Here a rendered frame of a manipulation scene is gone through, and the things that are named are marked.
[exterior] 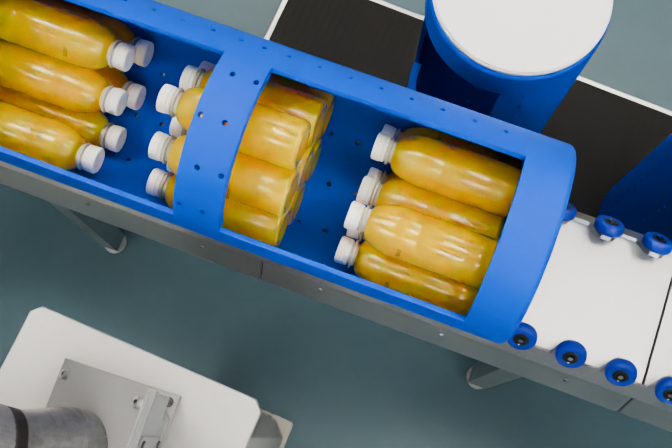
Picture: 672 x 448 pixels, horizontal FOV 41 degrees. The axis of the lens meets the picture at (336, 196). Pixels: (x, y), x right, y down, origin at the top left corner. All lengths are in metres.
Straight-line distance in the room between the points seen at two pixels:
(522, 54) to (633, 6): 1.32
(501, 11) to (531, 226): 0.43
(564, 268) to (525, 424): 0.96
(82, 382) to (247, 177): 0.33
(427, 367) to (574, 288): 0.94
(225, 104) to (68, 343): 0.36
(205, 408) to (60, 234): 1.36
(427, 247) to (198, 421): 0.36
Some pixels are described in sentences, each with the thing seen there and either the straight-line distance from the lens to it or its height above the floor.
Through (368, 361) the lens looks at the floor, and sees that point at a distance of 2.30.
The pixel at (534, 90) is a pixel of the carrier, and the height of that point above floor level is 0.98.
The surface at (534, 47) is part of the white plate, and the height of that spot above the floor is 1.04.
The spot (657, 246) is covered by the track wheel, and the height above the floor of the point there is 0.98.
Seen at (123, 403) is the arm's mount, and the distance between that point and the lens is 1.03.
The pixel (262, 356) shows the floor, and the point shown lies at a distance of 2.31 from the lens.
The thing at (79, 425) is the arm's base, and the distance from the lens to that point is 1.03.
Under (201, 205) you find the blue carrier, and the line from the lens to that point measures 1.17.
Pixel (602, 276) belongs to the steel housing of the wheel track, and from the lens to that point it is 1.45.
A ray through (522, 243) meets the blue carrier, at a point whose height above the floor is 1.23.
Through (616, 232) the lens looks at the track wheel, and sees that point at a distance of 1.41.
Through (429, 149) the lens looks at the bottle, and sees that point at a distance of 1.22.
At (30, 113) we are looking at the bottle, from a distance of 1.37.
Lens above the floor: 2.29
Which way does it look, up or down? 75 degrees down
